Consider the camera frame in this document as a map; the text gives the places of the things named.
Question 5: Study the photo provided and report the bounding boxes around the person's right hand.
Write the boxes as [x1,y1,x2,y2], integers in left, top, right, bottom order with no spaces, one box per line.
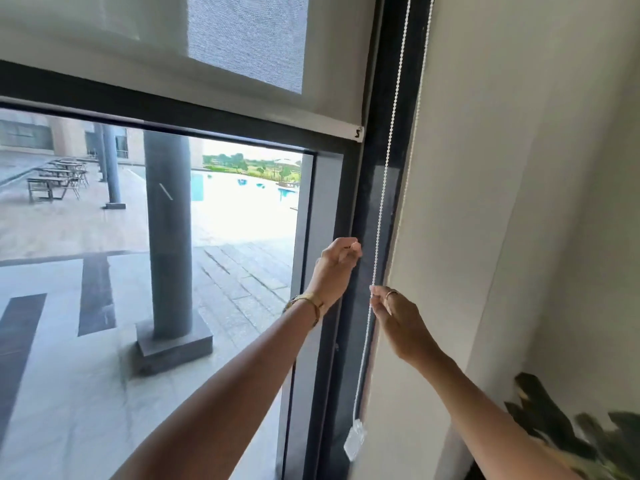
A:
[369,286,445,369]

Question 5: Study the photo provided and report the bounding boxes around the person's left hand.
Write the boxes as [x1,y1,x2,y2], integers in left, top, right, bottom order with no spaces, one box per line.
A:
[304,237,363,309]

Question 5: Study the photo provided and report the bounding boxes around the white bead chain cord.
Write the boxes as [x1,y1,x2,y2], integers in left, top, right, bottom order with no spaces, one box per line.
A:
[351,0,435,425]

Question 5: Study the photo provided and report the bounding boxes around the person's left forearm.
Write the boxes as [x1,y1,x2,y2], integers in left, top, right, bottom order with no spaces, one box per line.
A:
[110,297,332,480]

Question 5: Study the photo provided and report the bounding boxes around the person's right forearm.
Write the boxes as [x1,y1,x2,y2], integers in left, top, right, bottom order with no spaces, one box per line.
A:
[407,347,583,480]

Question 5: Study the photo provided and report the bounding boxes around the gold wrist watch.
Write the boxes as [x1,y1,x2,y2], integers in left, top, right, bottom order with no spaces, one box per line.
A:
[282,292,327,328]

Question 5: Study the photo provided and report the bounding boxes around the green trees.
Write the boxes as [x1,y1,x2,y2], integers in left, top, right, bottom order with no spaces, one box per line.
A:
[202,153,302,183]

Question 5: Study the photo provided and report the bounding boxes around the blue swimming pool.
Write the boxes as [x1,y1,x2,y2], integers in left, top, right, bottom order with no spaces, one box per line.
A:
[190,171,301,201]

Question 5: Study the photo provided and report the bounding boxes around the thick grey concrete pillar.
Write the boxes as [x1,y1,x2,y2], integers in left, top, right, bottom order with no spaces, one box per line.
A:
[132,130,215,376]

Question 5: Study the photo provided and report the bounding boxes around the dark green leafy plant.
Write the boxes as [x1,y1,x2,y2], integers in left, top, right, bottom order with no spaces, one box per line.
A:
[504,372,640,480]

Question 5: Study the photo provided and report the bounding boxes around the slim grey pillar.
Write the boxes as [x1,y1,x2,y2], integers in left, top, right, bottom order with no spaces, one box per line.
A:
[93,123,127,210]

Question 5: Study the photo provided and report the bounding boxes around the white roller blind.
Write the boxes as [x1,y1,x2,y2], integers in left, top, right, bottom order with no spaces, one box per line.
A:
[0,0,379,141]

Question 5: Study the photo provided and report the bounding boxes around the row of outdoor tables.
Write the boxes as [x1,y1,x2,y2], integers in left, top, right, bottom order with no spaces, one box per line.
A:
[26,156,92,203]

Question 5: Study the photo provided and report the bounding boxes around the beige building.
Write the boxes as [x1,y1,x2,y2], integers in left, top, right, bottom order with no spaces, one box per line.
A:
[0,108,147,161]

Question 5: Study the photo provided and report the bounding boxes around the dark window frame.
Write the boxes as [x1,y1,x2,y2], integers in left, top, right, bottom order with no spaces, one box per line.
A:
[0,0,436,480]

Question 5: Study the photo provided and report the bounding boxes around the white plastic chain weight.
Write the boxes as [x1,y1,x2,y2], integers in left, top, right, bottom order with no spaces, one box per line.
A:
[343,418,368,463]

